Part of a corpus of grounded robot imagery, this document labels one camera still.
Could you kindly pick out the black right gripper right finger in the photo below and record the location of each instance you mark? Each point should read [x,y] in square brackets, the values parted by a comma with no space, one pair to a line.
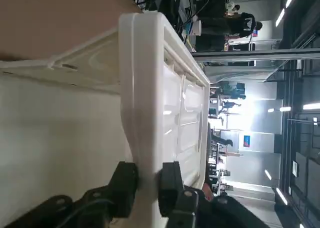
[170,185]

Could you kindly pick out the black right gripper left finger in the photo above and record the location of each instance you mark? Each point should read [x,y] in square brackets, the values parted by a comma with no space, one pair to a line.
[122,185]

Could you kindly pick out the person in black printed shirt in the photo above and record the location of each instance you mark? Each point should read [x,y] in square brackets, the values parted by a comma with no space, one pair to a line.
[241,25]

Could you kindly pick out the white paper cup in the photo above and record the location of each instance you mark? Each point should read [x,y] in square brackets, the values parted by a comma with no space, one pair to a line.
[196,28]

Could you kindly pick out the white folding storage box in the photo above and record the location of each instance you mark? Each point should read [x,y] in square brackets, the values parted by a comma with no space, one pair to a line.
[75,128]

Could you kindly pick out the blue and red poster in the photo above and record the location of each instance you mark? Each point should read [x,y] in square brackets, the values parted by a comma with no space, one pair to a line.
[247,141]

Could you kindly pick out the aluminium frame post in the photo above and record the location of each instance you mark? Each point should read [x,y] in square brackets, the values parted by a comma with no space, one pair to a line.
[250,56]

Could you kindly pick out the person walking in background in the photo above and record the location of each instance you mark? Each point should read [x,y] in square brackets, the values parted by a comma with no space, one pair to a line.
[223,141]

